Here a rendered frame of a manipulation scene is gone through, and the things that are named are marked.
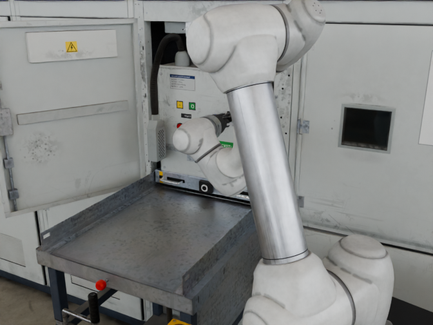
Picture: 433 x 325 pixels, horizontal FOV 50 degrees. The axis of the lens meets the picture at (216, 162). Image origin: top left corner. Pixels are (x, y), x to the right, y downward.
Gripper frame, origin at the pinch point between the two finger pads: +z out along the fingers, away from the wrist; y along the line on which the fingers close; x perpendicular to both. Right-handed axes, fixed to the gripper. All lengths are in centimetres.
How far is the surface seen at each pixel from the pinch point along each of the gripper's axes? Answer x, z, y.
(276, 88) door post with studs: 11.0, 3.9, 15.0
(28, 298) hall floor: -123, -6, -130
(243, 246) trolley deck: -39, -29, 17
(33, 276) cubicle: -113, 2, -131
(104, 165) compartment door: -27, -12, -58
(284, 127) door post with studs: -3.7, 3.5, 18.9
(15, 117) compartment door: 0, -42, -73
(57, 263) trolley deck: -41, -64, -36
